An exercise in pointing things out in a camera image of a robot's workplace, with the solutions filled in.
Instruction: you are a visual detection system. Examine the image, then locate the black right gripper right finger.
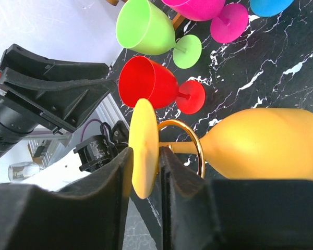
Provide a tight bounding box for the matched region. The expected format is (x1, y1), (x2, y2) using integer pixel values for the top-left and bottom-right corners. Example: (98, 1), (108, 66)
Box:
(159, 147), (313, 249)

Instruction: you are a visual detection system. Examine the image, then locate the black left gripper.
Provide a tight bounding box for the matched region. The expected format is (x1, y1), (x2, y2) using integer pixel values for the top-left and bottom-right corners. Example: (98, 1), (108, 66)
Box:
(0, 44), (117, 158)

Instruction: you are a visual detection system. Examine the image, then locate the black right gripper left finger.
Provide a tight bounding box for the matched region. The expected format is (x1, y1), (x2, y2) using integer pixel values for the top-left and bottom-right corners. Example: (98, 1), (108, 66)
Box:
(0, 147), (133, 249)

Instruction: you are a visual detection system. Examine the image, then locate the red wine glass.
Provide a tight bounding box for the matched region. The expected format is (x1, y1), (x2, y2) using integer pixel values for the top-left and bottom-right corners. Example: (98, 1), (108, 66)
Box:
(118, 56), (206, 115)

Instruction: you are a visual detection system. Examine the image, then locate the green wine glass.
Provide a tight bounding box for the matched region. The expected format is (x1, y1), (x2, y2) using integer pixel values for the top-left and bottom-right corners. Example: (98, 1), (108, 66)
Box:
(116, 0), (202, 69)

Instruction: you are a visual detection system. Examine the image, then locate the yellow orange wine glass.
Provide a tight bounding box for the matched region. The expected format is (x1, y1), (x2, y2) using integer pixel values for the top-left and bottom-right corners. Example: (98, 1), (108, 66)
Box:
(129, 98), (313, 199)

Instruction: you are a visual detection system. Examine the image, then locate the magenta wine glass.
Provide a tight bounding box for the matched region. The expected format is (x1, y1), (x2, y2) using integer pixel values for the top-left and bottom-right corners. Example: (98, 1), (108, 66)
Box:
(163, 0), (249, 44)

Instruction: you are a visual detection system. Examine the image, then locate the blue wine glass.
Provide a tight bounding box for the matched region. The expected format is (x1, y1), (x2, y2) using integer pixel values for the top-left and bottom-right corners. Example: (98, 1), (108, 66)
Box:
(249, 0), (293, 17)

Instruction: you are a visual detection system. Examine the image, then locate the gold wire glass rack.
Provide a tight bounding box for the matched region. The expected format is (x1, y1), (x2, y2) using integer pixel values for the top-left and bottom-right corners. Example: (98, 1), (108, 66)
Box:
(156, 26), (313, 180)

